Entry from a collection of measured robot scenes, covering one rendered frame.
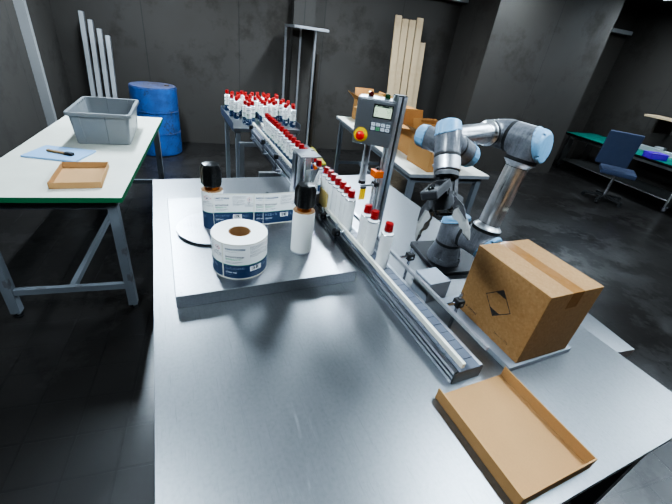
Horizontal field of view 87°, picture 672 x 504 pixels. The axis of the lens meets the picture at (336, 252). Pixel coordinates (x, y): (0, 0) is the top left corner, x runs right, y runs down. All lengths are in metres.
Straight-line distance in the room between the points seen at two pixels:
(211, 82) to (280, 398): 5.35
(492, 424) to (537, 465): 0.13
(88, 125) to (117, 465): 2.17
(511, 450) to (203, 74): 5.67
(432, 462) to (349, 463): 0.20
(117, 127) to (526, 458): 2.96
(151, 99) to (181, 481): 4.78
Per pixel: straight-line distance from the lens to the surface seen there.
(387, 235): 1.40
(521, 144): 1.49
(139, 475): 1.95
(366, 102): 1.60
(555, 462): 1.17
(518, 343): 1.30
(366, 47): 6.35
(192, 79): 6.01
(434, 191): 0.97
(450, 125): 1.11
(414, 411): 1.09
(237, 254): 1.28
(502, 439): 1.14
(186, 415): 1.04
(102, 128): 3.13
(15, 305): 2.82
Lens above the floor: 1.67
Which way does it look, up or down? 31 degrees down
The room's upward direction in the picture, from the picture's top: 8 degrees clockwise
